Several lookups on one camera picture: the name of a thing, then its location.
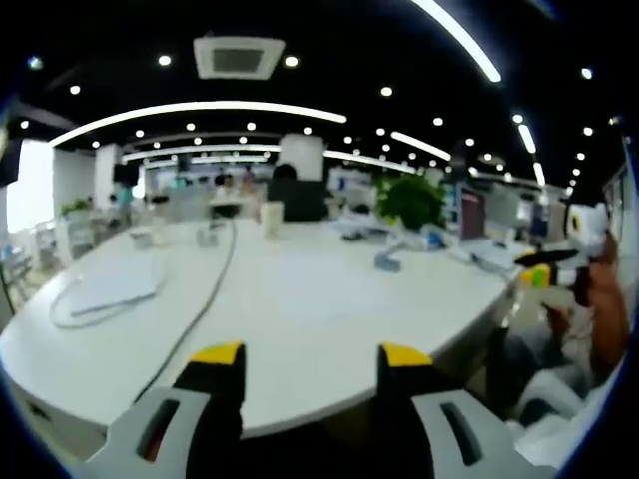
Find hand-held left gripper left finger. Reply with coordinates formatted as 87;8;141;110
74;340;249;479

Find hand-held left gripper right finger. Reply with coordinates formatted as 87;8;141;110
376;342;558;479

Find blue paper punch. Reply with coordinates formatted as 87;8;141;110
372;239;423;274

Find person's right hand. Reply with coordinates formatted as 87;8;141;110
542;232;631;386

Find white keyboard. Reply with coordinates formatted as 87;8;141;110
448;239;523;274

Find person's dark trouser leg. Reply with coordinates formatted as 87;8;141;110
486;326;550;418

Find person's white clothing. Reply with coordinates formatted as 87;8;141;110
503;366;623;470

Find green potted plant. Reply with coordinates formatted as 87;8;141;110
372;173;449;232

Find small white box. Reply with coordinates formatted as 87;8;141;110
128;228;159;250

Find straight ceiling light strip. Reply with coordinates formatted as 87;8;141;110
411;0;503;84

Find round ceiling downlights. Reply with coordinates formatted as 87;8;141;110
19;52;595;184

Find white upright container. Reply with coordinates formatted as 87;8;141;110
260;199;287;240

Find white pillar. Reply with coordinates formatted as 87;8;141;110
278;132;325;182

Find curved ceiling light strip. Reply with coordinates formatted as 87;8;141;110
48;100;348;149

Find white ceiling air conditioner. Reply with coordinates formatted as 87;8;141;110
193;33;288;82

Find white looped cable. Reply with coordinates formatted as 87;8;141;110
48;274;169;331

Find grey long cable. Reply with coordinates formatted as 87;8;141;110
130;218;239;403

